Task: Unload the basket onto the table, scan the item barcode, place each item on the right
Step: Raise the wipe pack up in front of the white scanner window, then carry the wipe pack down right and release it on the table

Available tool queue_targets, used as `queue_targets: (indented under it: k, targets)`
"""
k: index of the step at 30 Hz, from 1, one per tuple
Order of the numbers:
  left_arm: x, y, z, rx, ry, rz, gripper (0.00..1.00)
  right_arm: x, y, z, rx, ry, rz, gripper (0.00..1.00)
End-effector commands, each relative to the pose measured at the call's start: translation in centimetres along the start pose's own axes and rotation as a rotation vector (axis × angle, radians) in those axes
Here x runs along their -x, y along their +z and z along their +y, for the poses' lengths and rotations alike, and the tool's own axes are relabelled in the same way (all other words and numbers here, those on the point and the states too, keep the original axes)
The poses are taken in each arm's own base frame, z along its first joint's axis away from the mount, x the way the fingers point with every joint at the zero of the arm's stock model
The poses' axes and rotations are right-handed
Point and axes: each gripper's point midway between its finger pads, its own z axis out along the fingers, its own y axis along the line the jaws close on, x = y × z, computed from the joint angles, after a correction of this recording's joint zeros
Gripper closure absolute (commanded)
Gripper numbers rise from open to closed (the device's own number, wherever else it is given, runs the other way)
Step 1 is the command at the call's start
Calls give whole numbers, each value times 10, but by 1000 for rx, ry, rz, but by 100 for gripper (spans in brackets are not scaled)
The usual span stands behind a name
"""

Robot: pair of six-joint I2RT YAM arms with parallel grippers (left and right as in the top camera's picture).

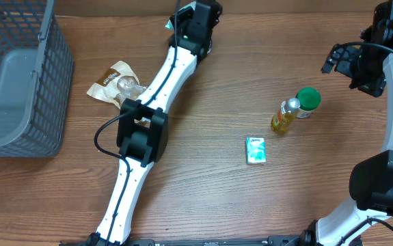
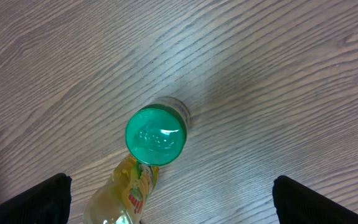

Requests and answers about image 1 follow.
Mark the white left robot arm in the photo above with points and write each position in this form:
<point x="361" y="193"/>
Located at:
<point x="143" y="126"/>

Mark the small teal white box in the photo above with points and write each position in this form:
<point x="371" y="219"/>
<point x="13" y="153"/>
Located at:
<point x="255" y="150"/>

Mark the green-capped white bottle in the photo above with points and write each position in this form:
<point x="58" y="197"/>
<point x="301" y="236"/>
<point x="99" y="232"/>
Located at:
<point x="309" y="99"/>

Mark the cream brown bread bag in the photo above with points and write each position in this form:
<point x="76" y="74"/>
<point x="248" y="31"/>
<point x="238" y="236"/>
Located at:
<point x="118" y="83"/>

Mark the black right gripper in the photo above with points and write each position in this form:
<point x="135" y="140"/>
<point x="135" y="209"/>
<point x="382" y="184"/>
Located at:
<point x="370" y="87"/>

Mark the white barcode scanner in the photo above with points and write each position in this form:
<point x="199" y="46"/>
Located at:
<point x="209" y="47"/>

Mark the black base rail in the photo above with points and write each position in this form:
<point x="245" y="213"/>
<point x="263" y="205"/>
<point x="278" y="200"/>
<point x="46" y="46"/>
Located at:
<point x="278" y="240"/>

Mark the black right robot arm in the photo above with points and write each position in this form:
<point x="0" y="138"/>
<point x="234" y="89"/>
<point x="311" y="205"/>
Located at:
<point x="370" y="199"/>

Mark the light teal snack packet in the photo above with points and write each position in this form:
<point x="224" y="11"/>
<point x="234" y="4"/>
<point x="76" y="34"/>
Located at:
<point x="185" y="13"/>

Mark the yellow Vim dish soap bottle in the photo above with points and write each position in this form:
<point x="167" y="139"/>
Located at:
<point x="285" y="115"/>

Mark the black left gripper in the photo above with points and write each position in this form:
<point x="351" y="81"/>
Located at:
<point x="185" y="14"/>

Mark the dark grey plastic basket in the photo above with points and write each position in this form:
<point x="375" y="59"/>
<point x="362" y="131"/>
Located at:
<point x="36" y="71"/>

